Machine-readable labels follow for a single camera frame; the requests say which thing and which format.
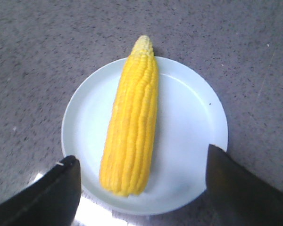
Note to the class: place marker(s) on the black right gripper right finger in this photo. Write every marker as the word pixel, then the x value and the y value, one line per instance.
pixel 239 197

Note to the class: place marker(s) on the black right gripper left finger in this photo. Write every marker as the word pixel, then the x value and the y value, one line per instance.
pixel 51 201

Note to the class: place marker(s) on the yellow corn cob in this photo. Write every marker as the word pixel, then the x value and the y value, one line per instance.
pixel 126 159

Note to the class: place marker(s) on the light blue round plate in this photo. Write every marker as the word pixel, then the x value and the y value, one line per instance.
pixel 190 117

